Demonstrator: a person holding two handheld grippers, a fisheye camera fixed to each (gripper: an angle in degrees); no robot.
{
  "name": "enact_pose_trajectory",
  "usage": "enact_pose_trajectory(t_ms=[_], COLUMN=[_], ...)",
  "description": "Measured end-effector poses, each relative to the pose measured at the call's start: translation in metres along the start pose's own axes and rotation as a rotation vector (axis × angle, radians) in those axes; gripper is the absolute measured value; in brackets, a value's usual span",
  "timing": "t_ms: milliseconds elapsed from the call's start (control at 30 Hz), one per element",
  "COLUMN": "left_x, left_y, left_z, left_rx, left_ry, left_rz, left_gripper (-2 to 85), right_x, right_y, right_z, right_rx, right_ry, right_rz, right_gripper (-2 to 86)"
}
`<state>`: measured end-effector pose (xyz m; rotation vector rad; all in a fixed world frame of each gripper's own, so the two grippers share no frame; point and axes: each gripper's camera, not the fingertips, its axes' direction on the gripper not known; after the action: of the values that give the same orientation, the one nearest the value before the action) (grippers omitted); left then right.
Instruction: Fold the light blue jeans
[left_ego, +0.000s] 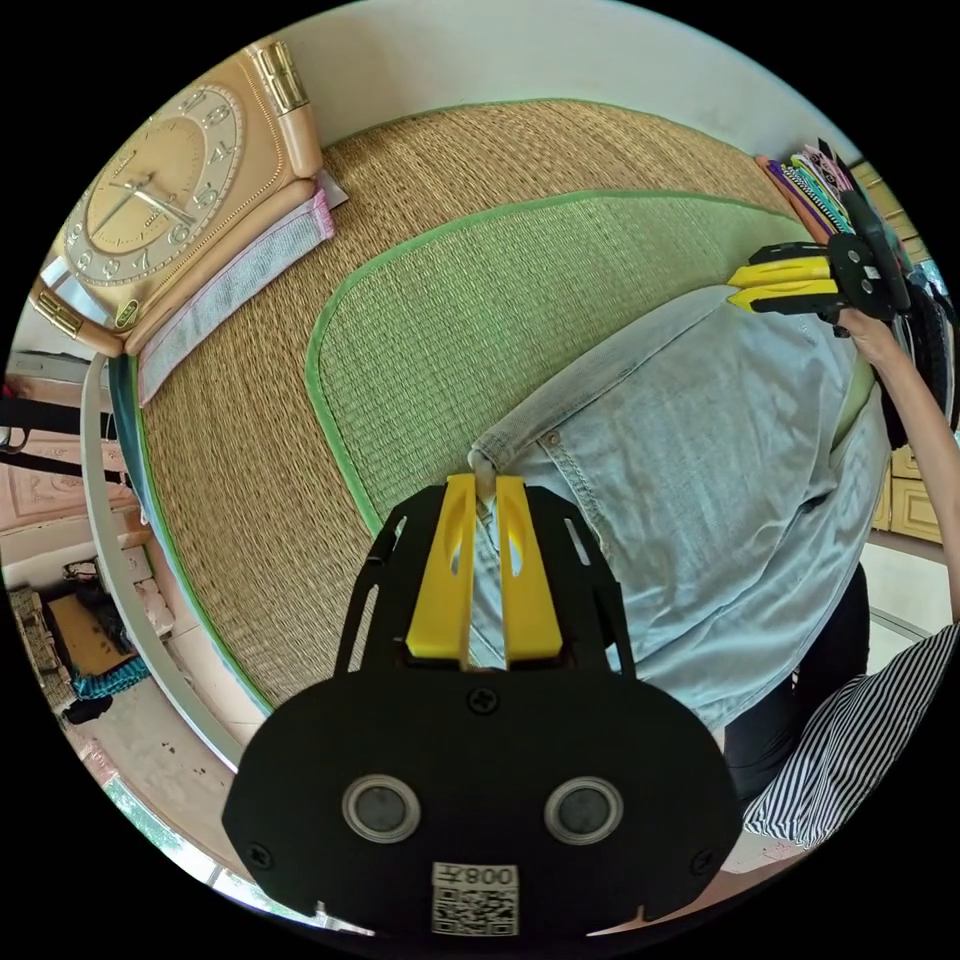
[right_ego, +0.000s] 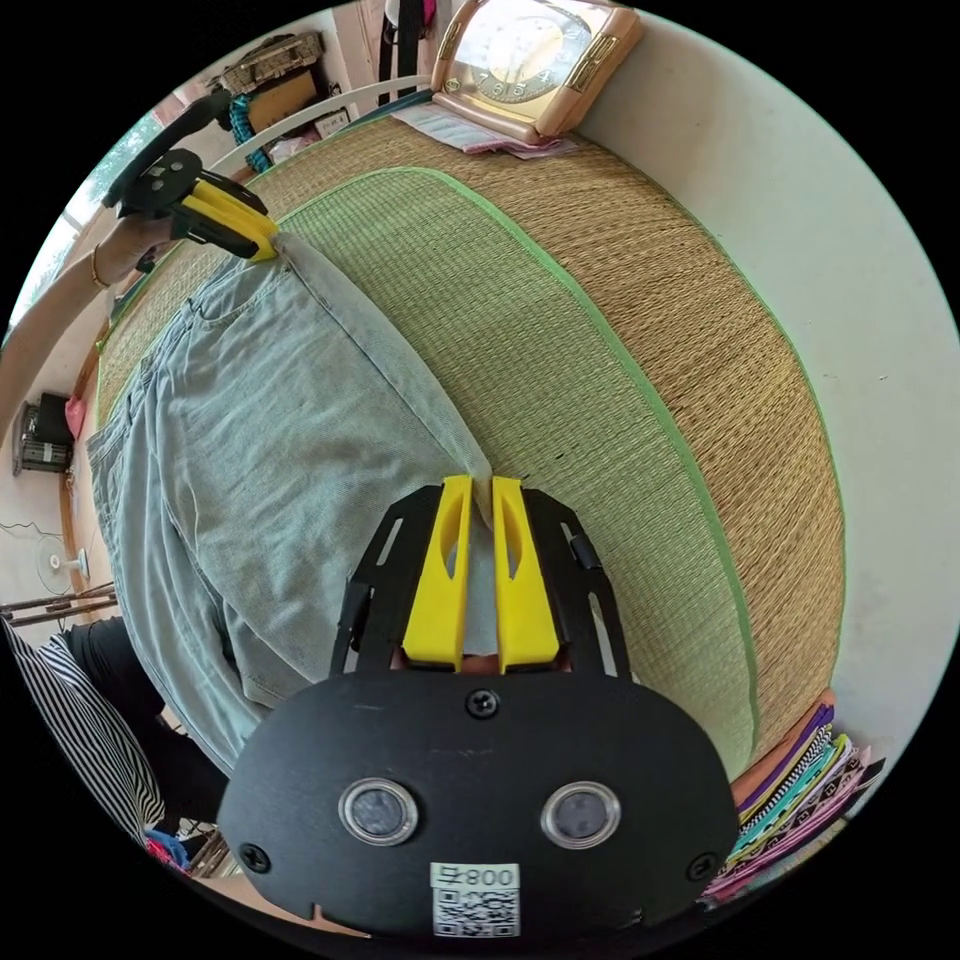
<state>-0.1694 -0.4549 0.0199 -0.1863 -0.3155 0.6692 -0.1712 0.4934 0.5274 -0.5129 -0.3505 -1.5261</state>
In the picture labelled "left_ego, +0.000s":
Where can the pink and white folded cloth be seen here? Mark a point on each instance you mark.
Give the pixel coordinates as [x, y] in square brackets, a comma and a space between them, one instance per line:
[225, 289]

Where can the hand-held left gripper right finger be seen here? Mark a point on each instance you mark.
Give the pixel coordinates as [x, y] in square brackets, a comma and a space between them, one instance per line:
[531, 585]

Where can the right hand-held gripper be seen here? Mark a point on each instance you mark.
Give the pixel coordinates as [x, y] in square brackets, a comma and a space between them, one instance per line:
[859, 274]

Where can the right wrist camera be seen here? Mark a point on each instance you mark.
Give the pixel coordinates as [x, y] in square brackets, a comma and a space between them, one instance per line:
[876, 232]

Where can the gold clock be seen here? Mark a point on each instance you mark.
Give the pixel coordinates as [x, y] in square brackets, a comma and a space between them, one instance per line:
[150, 202]

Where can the light blue jeans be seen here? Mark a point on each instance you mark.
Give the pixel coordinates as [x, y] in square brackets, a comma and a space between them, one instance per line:
[675, 465]

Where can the person's right hand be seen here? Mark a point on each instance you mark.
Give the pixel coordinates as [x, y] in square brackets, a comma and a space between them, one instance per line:
[864, 331]

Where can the bed with woven mat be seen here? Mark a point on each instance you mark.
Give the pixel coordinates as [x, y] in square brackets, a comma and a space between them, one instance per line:
[247, 450]

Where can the pile of clothes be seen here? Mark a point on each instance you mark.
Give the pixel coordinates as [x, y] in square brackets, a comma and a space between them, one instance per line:
[814, 191]

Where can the person's body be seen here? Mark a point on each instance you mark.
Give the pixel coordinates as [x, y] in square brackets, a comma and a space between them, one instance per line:
[840, 735]

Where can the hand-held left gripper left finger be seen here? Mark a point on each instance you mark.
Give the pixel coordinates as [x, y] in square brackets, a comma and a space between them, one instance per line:
[442, 570]

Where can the person's right forearm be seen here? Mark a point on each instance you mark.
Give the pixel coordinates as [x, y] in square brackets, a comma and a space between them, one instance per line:
[924, 431]

